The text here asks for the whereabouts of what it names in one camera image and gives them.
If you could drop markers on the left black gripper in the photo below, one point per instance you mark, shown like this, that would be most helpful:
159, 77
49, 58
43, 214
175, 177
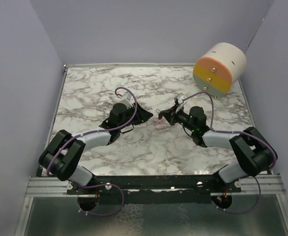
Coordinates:
141, 115

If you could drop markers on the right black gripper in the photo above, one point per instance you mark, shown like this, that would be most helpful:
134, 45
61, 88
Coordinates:
170, 114

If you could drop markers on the cylindrical pastel drawer box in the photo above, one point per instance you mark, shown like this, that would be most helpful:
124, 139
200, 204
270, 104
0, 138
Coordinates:
219, 68

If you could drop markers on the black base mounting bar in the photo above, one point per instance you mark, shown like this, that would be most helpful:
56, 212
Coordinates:
114, 190

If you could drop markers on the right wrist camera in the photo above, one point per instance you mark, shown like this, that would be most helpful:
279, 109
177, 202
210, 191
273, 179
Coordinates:
179, 102

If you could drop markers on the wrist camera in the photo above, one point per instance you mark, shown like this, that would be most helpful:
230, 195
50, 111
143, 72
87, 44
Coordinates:
125, 98
179, 102

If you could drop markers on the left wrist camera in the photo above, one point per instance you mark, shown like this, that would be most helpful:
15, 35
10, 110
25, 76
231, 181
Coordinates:
125, 98

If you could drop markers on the aluminium table frame rail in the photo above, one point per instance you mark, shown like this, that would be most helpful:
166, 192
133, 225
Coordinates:
28, 201

